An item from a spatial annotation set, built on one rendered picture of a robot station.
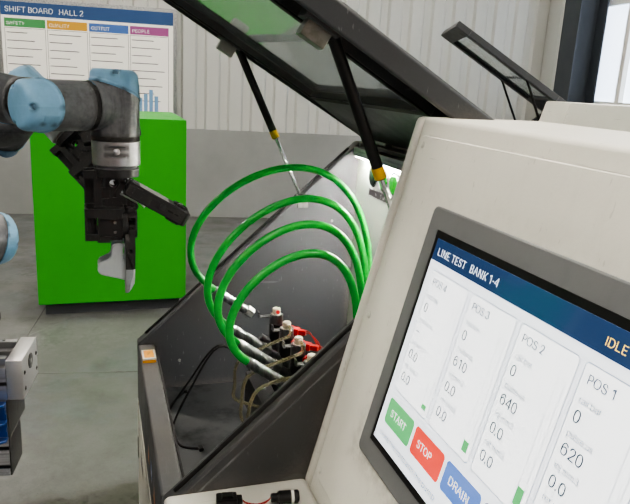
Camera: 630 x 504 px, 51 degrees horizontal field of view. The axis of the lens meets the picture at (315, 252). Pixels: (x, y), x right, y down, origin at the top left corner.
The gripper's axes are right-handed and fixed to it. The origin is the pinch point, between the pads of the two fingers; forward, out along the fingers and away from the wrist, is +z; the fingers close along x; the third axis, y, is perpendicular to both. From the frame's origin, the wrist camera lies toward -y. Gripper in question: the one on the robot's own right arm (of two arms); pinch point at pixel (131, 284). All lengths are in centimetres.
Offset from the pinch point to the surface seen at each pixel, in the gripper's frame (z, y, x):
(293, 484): 25.7, -22.8, 25.1
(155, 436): 28.8, -3.7, 0.9
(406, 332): -5, -32, 40
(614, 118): -25, -266, -190
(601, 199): -26, -38, 64
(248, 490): 25.7, -15.6, 25.0
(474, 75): -53, -421, -601
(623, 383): -13, -34, 74
